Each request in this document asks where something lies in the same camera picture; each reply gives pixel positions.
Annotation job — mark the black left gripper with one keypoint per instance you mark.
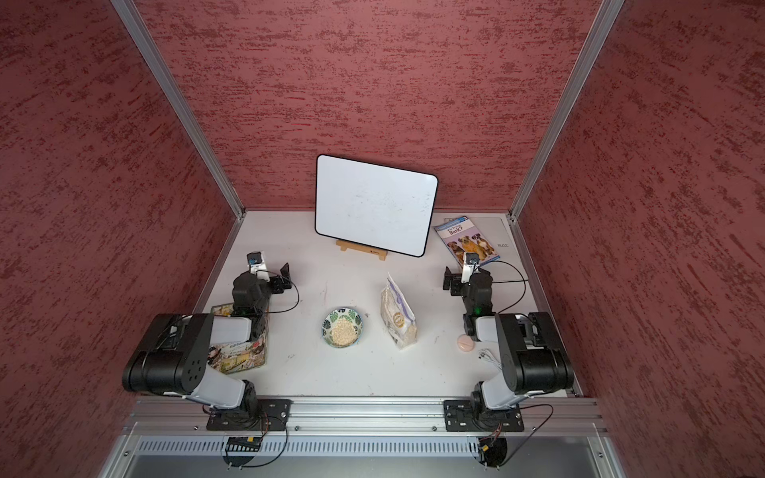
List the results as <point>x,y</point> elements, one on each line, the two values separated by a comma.
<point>276,281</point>

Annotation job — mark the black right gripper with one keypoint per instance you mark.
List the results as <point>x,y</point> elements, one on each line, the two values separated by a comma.
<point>456,282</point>

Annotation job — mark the instant oatmeal bag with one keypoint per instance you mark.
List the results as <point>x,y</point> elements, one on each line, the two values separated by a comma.
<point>397,315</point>

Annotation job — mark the green leaf pattern bowl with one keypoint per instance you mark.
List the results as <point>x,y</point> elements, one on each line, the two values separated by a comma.
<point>342,328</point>

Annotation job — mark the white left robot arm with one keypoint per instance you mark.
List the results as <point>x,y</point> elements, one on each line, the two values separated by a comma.
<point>173,357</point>

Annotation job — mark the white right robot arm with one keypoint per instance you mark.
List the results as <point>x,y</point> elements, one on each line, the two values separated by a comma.
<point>533,360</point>

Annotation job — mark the dog picture book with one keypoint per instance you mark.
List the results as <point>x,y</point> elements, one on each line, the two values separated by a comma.
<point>461,236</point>

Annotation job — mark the wooden easel stand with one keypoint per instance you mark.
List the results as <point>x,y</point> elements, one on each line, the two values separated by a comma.
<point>345,246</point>

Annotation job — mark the pink round puff case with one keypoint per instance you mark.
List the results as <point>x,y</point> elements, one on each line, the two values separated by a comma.
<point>465,343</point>

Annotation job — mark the colourful comic magazine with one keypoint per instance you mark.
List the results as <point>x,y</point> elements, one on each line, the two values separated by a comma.
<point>239,352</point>

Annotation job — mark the white board black frame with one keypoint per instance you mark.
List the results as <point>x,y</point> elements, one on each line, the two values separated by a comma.
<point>373,205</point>

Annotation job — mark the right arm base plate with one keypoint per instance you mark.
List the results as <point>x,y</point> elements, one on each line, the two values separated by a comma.
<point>466,416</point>

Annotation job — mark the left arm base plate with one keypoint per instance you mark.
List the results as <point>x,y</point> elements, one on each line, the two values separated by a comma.
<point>269,414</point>

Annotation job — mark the aluminium front rail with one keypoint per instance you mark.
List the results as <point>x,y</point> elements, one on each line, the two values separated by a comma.
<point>348,427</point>

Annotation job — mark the left aluminium corner post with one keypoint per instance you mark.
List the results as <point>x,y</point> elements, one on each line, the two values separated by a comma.
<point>138,31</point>

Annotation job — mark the aluminium corner post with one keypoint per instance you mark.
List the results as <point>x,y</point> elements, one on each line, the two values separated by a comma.
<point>138,31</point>
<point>602,25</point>

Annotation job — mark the right aluminium corner post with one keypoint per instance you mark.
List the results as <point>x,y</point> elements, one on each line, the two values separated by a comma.
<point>602,25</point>

